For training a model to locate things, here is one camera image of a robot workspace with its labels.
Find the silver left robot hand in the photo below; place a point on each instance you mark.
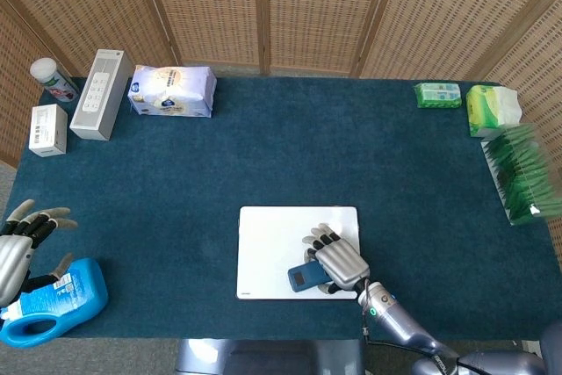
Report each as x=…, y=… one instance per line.
x=13, y=258

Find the long grey power strip box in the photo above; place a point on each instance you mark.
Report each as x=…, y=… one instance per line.
x=96, y=98

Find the white whiteboard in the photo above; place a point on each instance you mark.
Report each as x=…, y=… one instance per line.
x=268, y=252

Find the small white cardboard box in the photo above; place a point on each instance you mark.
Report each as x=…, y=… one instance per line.
x=47, y=131

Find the white-lidded cylindrical canister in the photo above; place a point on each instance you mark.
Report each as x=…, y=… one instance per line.
x=55, y=81

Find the wicker folding screen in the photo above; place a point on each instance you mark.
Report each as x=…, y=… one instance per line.
x=307, y=6

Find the green open tissue pack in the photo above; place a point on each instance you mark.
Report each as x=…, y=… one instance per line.
x=485, y=109

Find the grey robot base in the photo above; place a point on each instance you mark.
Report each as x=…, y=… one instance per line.
x=268, y=357

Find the green wet wipes pack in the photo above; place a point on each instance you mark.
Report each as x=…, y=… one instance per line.
x=438, y=95

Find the white and blue tissue pack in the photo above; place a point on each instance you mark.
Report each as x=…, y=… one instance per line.
x=171, y=91

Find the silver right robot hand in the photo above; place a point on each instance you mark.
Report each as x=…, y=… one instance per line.
x=344, y=263

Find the blue whiteboard eraser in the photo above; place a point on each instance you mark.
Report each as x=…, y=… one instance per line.
x=307, y=276

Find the blue detergent bottle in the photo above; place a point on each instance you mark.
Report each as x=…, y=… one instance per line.
x=74, y=300

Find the dark blue table cloth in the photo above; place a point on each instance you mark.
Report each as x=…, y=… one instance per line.
x=281, y=160

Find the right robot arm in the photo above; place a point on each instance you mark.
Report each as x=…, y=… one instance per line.
x=395, y=318

